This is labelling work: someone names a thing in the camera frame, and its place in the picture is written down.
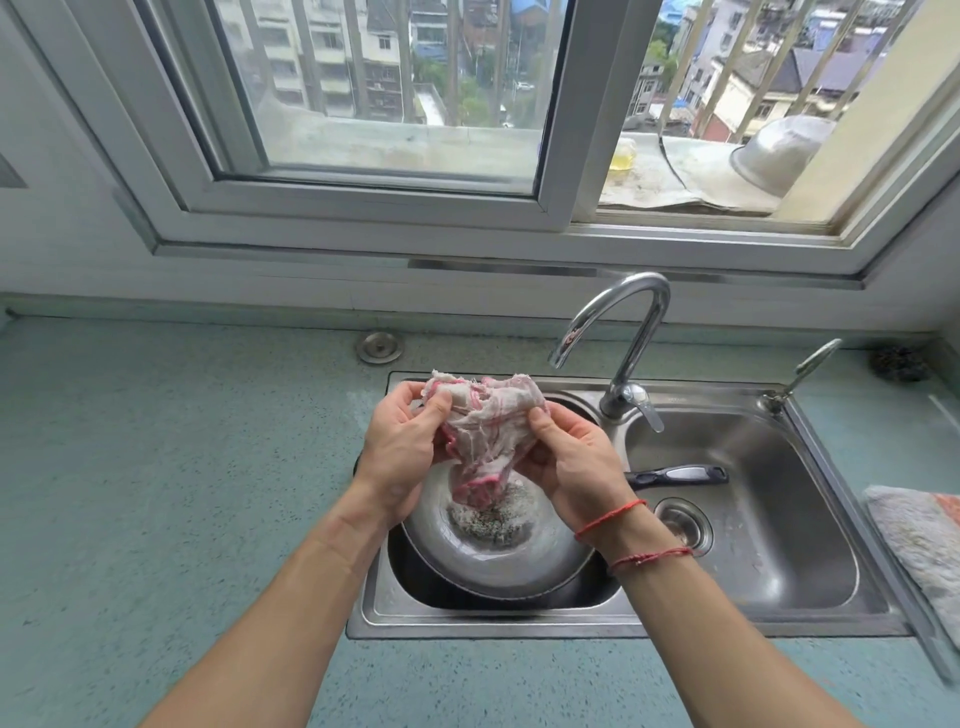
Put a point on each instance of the person's right hand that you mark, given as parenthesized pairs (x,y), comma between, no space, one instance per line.
(585,480)

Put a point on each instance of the person's left hand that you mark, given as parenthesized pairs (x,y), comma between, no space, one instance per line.
(394,450)

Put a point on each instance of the person's right thumb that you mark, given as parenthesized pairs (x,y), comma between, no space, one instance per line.
(546,426)

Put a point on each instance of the person's left thumb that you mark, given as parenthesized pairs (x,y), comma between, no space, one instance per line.
(439,412)

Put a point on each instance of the pink and white dishcloth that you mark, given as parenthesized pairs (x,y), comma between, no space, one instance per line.
(487,420)

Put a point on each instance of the person's right forearm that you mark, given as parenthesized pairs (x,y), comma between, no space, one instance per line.
(697,622)

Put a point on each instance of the person's left forearm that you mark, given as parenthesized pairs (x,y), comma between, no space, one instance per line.
(300,615)

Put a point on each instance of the round metal countertop cap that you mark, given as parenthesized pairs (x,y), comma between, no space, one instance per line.
(379,347)

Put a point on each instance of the chrome gooseneck faucet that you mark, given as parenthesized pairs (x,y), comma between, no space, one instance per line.
(637,330)

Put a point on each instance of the sink drain strainer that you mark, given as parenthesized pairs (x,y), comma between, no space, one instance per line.
(688,521)

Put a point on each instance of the stainless steel double sink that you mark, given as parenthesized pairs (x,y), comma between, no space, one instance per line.
(780,525)

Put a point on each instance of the small chrome tap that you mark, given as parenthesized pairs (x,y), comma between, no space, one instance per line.
(806,367)

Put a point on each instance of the yellow plastic container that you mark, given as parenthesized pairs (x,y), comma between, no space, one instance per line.
(622,161)

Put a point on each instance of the white sliding window sash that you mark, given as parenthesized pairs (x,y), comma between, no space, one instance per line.
(577,112)

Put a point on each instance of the dark scouring pad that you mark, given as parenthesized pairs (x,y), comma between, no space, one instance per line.
(898,364)

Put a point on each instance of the upturned metal bowl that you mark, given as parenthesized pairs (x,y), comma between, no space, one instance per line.
(784,154)

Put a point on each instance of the white fluffy towel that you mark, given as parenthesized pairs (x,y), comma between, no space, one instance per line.
(919,540)

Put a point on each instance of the white window frame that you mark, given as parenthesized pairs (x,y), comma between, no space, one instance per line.
(480,251)

